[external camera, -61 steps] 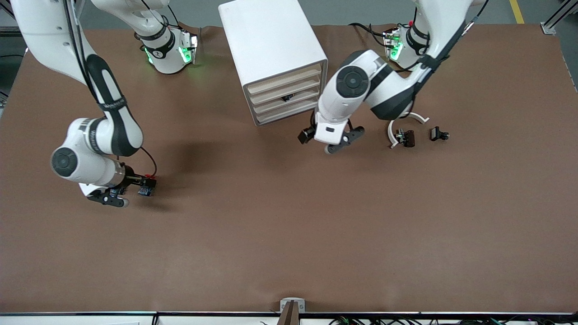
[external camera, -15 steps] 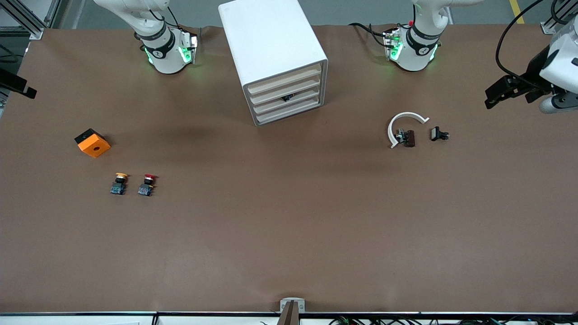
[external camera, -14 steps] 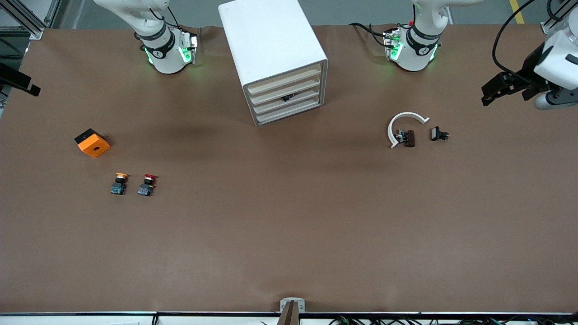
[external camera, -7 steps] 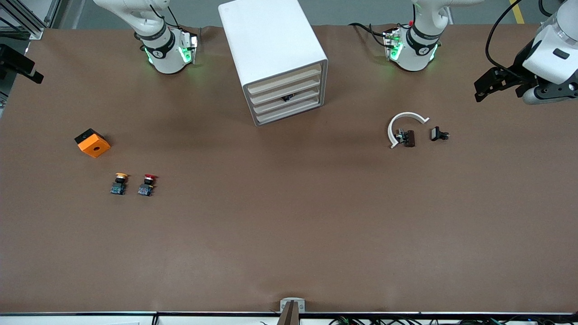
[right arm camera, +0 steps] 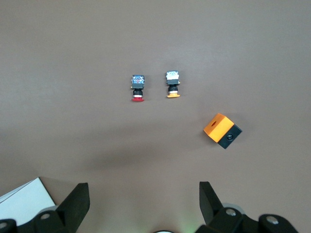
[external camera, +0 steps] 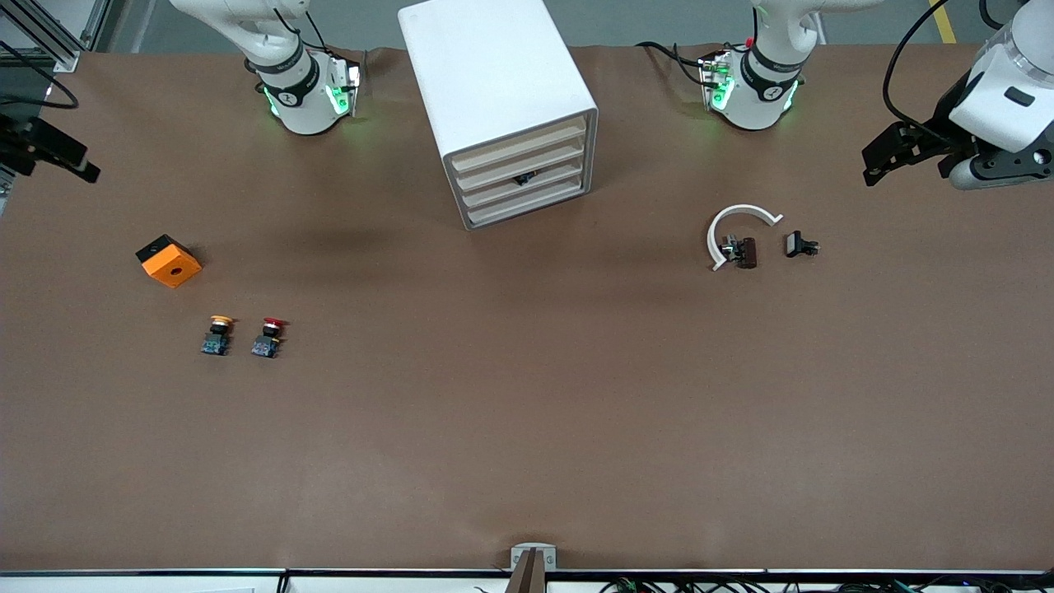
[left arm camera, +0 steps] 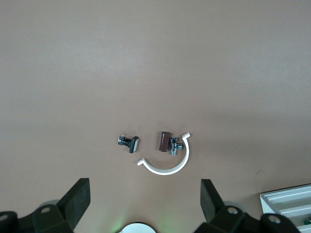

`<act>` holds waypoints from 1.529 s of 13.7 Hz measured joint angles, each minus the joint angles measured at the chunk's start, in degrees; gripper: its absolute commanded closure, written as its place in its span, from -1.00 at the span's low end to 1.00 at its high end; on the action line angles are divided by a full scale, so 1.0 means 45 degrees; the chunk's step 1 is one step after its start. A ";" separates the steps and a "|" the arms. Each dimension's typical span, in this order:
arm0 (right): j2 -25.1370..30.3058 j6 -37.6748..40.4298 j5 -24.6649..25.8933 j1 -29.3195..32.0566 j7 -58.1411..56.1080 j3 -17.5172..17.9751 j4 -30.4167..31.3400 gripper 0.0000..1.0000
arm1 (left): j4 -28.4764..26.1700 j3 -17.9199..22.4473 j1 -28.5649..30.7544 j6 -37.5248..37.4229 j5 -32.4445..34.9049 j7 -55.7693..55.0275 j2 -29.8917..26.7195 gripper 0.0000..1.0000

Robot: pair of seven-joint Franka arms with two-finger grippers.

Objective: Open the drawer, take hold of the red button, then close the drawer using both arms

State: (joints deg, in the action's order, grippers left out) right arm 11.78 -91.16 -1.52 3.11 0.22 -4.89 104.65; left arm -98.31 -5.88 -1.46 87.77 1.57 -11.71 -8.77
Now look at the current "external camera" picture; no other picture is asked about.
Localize grey metal clamp bracket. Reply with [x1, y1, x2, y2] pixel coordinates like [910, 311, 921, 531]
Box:
[510, 543, 558, 571]

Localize red push button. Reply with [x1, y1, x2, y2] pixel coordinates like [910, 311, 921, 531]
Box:
[250, 317, 287, 360]

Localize silver base connector block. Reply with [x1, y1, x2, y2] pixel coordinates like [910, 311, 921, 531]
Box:
[328, 51, 364, 118]
[698, 49, 736, 112]

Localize white table edge rail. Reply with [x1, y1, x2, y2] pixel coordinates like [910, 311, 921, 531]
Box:
[0, 568, 1054, 593]

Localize beige cabinet drawer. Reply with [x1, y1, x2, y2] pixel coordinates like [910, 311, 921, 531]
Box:
[460, 158, 590, 212]
[465, 177, 591, 228]
[450, 120, 588, 175]

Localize dark brown component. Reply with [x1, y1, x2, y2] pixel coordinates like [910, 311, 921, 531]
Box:
[720, 235, 759, 271]

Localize brown tapered post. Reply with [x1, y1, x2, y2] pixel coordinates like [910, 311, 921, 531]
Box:
[505, 549, 550, 593]

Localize yellow push button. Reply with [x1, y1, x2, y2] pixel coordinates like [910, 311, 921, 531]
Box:
[200, 315, 237, 357]

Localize orange black switch box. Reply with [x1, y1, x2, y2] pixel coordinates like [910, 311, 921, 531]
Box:
[135, 234, 203, 289]

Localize brown table mat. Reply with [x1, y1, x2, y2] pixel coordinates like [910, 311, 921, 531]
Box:
[0, 43, 1054, 573]

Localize aluminium frame profile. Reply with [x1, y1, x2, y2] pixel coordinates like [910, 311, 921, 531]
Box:
[0, 0, 112, 73]

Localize black left camera bracket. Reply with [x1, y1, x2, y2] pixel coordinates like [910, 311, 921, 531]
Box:
[972, 140, 1054, 184]

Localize white curved plastic piece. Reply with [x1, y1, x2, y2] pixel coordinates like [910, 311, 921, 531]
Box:
[707, 203, 784, 273]

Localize black base cable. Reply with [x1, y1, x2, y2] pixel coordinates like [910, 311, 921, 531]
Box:
[636, 40, 709, 83]

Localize drawer with black handle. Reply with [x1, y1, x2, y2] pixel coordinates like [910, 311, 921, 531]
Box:
[455, 139, 589, 194]

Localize white drawer cabinet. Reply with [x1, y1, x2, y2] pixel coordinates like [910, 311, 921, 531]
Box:
[399, 0, 599, 232]

